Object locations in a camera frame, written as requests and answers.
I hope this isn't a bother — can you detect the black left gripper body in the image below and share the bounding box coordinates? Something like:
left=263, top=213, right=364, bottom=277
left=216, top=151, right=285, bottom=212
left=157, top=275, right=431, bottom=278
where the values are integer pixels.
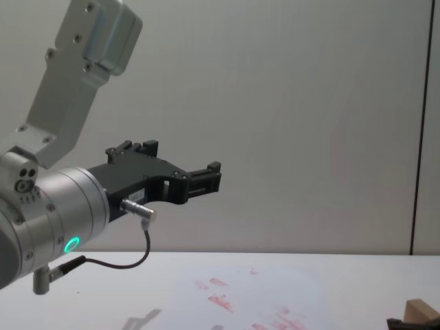
left=87, top=151, right=189, bottom=223

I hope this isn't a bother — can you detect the light wooden block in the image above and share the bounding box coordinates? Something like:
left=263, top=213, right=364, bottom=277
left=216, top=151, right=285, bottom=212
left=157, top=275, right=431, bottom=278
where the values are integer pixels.
left=403, top=298, right=440, bottom=326

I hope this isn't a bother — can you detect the white table cloth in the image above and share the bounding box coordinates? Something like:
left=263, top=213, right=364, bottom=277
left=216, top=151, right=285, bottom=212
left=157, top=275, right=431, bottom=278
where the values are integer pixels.
left=0, top=251, right=440, bottom=330

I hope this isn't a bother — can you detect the thin dark gripper cable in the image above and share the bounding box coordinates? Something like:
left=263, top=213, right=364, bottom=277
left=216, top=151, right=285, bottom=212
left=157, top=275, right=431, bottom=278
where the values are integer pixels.
left=47, top=198, right=160, bottom=281

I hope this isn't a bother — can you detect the dark vertical wall strip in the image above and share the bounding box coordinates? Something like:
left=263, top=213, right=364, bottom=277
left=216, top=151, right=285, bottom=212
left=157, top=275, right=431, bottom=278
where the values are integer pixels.
left=409, top=0, right=438, bottom=256

